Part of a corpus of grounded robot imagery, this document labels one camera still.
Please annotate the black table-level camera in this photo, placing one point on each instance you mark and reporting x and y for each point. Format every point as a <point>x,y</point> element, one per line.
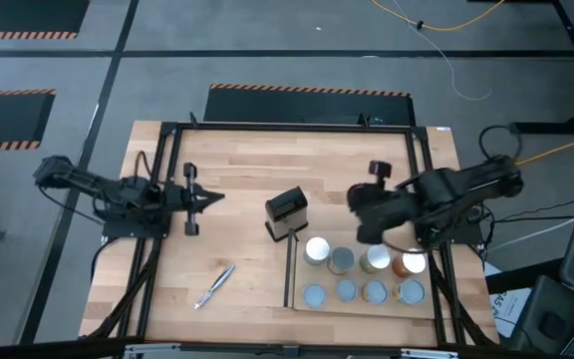
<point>290,350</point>

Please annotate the Mixed Fruit label tin can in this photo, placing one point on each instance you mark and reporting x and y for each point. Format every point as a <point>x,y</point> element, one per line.
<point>409,263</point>

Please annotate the white paper sheet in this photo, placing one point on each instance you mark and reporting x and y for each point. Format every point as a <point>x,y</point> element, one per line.
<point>508,309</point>

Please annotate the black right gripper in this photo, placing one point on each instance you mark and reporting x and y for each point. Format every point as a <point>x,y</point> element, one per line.
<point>386,209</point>

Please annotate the yellow pink short can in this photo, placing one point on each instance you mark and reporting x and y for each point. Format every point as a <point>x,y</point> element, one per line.
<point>347,290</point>

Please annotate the black equipment case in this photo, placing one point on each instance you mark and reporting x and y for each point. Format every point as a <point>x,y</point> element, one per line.
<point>541,319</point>

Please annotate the black aluminium rig frame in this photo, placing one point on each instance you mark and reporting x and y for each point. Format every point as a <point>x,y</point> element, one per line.
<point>267,127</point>

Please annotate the black mat hazard stripe edge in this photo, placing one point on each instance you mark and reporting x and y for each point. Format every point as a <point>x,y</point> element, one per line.
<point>3,119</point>
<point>18,15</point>
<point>307,107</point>

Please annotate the black metal stand frame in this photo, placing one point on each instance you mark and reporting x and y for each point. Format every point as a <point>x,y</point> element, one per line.
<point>556,128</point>

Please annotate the green label tin can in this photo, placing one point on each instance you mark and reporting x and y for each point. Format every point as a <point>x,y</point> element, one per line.
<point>375,258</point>

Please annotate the grey lid short can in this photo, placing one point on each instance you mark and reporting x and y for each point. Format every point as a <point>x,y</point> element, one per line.
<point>313,295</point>

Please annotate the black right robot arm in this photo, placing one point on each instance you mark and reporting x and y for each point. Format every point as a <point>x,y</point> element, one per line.
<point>466,182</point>

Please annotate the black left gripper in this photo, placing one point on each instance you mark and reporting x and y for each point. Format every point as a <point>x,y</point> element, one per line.
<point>191,199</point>

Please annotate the Orange label short can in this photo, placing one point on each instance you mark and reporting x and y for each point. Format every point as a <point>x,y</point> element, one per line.
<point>409,290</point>

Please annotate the black metal shelf frame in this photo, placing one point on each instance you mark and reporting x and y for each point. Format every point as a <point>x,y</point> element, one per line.
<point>289,269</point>

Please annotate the yellow orange label can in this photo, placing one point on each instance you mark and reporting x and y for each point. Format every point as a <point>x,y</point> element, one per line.
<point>375,291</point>

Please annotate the silver metal bracket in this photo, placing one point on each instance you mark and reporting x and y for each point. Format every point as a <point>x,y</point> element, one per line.
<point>152,349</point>
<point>429,354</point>

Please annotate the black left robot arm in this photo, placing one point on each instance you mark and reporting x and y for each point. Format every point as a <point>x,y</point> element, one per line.
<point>117,192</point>

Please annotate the light wooden shelf board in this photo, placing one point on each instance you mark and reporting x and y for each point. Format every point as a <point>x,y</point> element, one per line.
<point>329,280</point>

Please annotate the Tomato label tin can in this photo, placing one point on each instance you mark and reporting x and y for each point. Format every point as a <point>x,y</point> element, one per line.
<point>317,250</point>

